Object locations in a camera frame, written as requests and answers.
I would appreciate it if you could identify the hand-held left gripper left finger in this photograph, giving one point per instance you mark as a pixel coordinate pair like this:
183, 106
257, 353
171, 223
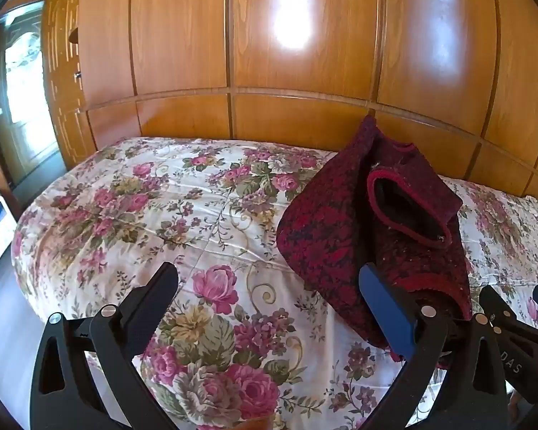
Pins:
158, 283

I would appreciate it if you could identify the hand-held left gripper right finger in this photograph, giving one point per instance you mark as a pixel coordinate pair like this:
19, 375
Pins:
383, 311

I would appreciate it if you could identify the floral bedspread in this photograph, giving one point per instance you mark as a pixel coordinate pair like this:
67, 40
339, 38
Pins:
161, 197

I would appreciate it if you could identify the wooden wardrobe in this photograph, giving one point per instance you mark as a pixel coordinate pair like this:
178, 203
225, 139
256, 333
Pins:
296, 76

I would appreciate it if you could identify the dark framed glass door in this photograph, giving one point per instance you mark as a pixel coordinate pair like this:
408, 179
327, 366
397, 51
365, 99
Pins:
27, 98

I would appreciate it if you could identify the dark red floral knit top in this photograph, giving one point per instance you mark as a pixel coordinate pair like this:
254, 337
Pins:
323, 233

